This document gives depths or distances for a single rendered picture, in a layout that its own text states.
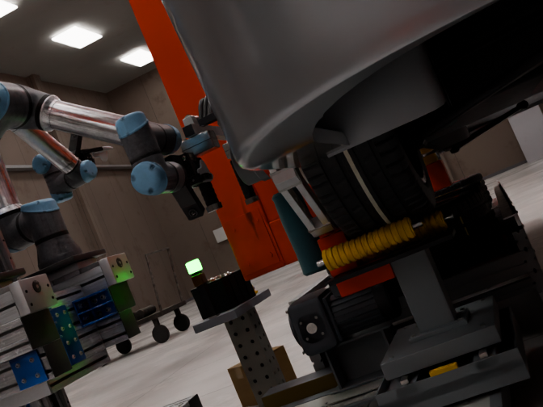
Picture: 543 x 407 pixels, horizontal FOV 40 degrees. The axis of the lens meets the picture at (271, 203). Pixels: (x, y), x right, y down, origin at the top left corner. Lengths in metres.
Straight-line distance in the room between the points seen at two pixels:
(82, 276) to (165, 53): 0.83
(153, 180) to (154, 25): 1.16
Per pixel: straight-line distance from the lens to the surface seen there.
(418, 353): 1.92
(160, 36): 2.75
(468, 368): 1.87
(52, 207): 2.61
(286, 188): 1.86
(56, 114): 1.97
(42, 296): 2.11
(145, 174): 1.69
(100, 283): 2.50
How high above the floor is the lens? 0.61
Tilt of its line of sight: 3 degrees up
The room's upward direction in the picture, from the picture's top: 23 degrees counter-clockwise
